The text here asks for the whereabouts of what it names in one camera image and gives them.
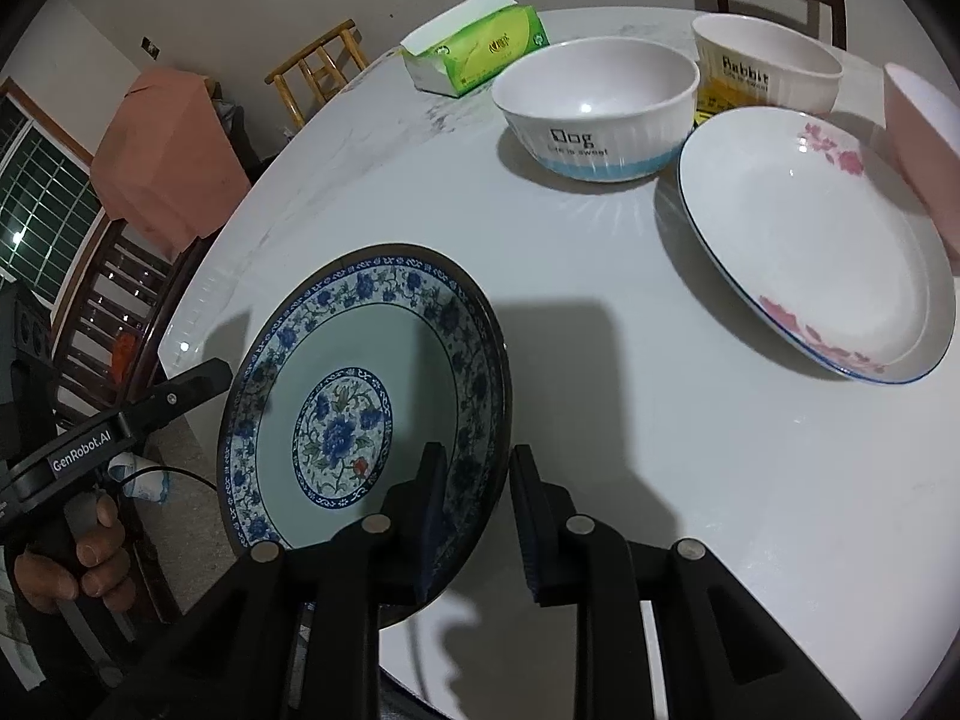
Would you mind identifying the blue floral green plate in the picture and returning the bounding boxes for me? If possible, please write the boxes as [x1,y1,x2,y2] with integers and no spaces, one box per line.
[217,242,512,626]

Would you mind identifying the white plate pink flowers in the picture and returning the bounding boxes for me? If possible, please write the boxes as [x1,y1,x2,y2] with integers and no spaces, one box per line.
[677,107,957,385]

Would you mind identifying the white Dog bowl blue base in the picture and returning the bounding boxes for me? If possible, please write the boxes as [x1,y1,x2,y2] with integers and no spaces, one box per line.
[491,36,700,184]

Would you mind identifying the white Rabbit bowl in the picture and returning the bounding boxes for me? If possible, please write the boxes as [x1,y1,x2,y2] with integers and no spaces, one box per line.
[692,13,843,114]

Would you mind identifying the large pink bowl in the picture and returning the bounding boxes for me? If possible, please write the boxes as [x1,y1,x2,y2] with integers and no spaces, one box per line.
[884,64,960,262]

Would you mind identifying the left hand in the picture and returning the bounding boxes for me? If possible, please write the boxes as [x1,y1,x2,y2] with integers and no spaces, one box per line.
[14,494,137,614]

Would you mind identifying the white blue slipper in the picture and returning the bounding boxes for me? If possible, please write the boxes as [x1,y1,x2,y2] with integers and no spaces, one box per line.
[107,452,169,504]

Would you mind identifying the dark wooden bench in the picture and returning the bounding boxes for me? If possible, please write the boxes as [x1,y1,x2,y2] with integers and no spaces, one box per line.
[52,220,215,431]

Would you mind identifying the side window green grille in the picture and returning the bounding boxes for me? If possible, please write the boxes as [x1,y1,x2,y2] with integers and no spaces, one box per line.
[0,82,101,305]

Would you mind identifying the pink cloth cover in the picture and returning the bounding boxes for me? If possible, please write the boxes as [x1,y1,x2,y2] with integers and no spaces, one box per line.
[89,68,251,259]

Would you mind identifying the bamboo chair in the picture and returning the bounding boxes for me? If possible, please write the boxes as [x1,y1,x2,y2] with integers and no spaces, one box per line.
[263,20,370,130]

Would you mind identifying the green tissue pack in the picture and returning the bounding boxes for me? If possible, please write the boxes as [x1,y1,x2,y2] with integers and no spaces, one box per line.
[400,0,548,98]

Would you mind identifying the black cable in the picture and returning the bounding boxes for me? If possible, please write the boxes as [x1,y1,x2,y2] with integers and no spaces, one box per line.
[110,463,220,511]

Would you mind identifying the wall socket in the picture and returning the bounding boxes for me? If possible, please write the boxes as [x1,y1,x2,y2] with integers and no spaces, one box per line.
[142,37,160,60]

